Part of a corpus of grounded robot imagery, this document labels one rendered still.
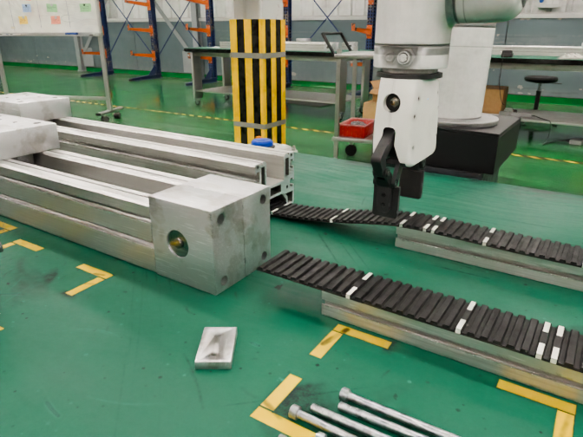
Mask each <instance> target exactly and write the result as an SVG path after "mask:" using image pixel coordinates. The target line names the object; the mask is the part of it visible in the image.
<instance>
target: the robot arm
mask: <svg viewBox="0 0 583 437"><path fill-rule="evenodd" d="M526 2H527V0H377V20H376V35H375V50H374V52H373V58H374V64H373V66H374V67H377V68H383V70H379V71H377V76H378V77H382V78H381V81H380V85H379V91H378V97H377V109H376V116H375V125H374V134H373V154H372V156H371V159H370V162H371V165H372V168H373V169H372V173H373V176H374V178H373V184H374V193H373V206H372V212H373V214H375V215H378V216H382V217H386V218H391V219H396V218H397V217H398V211H399V200H400V196H403V197H408V198H412V199H420V198H421V197H422V195H423V180H424V172H425V170H421V169H424V168H425V166H426V159H425V158H427V157H428V156H430V155H431V154H432V153H433V152H434V151H435V149H436V133H437V126H439V127H460V128H481V127H493V126H496V125H498V121H499V119H498V117H496V116H493V115H491V114H484V113H482V107H483V102H484V96H485V91H486V86H487V80H488V70H489V64H490V59H491V54H492V48H493V43H494V38H495V28H496V23H503V22H506V21H509V20H511V19H514V18H515V17H517V16H518V15H519V14H520V13H521V11H522V10H523V8H524V6H525V4H526ZM389 157H394V158H398V160H388V158H389ZM387 166H390V167H394V168H395V169H394V172H393V175H392V174H391V172H390V169H389V168H387ZM403 166H406V167H403ZM398 181H399V186H397V185H398Z"/></svg>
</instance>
